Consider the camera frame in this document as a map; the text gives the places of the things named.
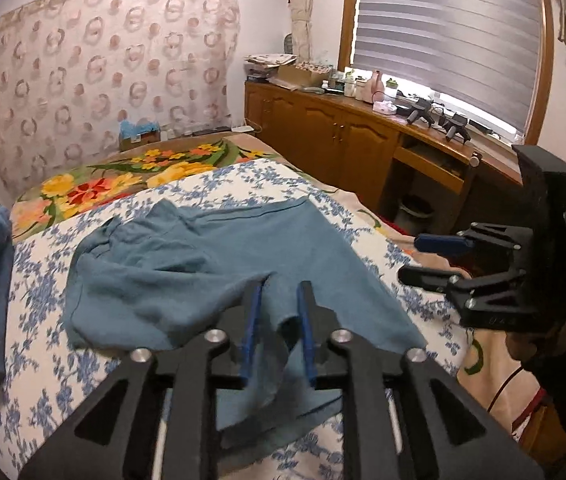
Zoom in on beige tied side curtain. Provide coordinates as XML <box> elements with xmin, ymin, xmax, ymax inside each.
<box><xmin>289</xmin><ymin>0</ymin><xmax>313</xmax><ymax>62</ymax></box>

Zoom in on brown wooden cabinet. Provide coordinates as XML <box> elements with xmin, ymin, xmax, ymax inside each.
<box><xmin>245</xmin><ymin>82</ymin><xmax>531</xmax><ymax>234</ymax></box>

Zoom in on cardboard box on cabinet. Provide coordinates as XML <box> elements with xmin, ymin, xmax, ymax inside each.
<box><xmin>276</xmin><ymin>64</ymin><xmax>333</xmax><ymax>87</ymax></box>

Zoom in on person's right hand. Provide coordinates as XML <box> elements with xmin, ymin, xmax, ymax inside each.
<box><xmin>505</xmin><ymin>324</ymin><xmax>566</xmax><ymax>363</ymax></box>

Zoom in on pink bottle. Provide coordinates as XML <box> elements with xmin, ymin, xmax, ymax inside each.
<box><xmin>361</xmin><ymin>70</ymin><xmax>385</xmax><ymax>104</ymax></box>

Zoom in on teal blue shorts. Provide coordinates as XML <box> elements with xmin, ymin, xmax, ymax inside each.
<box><xmin>62</xmin><ymin>198</ymin><xmax>425</xmax><ymax>458</ymax></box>

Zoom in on pink circle patterned curtain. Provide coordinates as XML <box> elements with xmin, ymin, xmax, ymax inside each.
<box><xmin>0</xmin><ymin>0</ymin><xmax>240</xmax><ymax>196</ymax></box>

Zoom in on box with blue cloth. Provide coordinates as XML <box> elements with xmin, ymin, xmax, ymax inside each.
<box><xmin>119</xmin><ymin>120</ymin><xmax>161</xmax><ymax>152</ymax></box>

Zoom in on grey striped window blind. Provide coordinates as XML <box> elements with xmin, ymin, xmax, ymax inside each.
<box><xmin>351</xmin><ymin>0</ymin><xmax>541</xmax><ymax>133</ymax></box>

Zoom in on blue floral white quilt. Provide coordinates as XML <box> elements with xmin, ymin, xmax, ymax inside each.
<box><xmin>0</xmin><ymin>159</ymin><xmax>470</xmax><ymax>479</ymax></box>

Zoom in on colourful floral beige blanket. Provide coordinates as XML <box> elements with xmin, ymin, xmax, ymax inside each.
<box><xmin>0</xmin><ymin>133</ymin><xmax>417</xmax><ymax>439</ymax></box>

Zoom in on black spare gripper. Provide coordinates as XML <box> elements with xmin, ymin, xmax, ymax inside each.
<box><xmin>438</xmin><ymin>113</ymin><xmax>472</xmax><ymax>144</ymax></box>
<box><xmin>405</xmin><ymin>99</ymin><xmax>435</xmax><ymax>127</ymax></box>

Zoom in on stack of papers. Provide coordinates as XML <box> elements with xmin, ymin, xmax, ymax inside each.
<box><xmin>244</xmin><ymin>53</ymin><xmax>296</xmax><ymax>81</ymax></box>

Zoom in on black spare gripper right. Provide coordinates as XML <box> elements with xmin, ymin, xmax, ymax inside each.
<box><xmin>438</xmin><ymin>113</ymin><xmax>472</xmax><ymax>144</ymax></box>

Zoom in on black spare gripper left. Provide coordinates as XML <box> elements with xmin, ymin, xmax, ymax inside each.
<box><xmin>405</xmin><ymin>99</ymin><xmax>435</xmax><ymax>127</ymax></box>

